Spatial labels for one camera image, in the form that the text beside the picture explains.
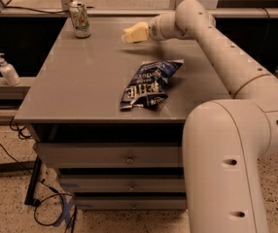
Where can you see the yellow sponge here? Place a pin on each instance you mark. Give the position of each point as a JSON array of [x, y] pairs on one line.
[[127, 36]]

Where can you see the black table leg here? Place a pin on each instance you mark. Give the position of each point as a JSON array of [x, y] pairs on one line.
[[30, 200]]

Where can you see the grey drawer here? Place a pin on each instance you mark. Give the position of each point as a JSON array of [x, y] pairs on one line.
[[132, 203], [109, 155], [122, 184]]

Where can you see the bottom grey drawer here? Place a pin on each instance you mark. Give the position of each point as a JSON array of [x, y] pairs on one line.
[[132, 203]]

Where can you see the foam gripper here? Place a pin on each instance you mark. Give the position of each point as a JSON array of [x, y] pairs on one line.
[[154, 30]]

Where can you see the top grey drawer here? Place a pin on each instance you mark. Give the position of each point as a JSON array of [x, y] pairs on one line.
[[109, 155]]

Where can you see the blue chip bag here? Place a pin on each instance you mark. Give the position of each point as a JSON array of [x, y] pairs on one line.
[[147, 88]]

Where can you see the white pump bottle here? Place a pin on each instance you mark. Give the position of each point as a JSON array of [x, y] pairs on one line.
[[8, 72]]

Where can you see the grey metal shelf rail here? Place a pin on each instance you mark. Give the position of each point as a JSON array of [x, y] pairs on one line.
[[18, 91]]

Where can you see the grey drawer cabinet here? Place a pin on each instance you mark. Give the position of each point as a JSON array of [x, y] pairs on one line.
[[76, 97]]

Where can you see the soda can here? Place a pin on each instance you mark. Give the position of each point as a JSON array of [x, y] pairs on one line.
[[79, 18]]

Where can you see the middle grey drawer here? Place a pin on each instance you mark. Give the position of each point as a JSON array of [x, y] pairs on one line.
[[122, 184]]

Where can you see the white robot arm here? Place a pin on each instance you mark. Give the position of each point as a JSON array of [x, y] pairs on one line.
[[222, 139]]

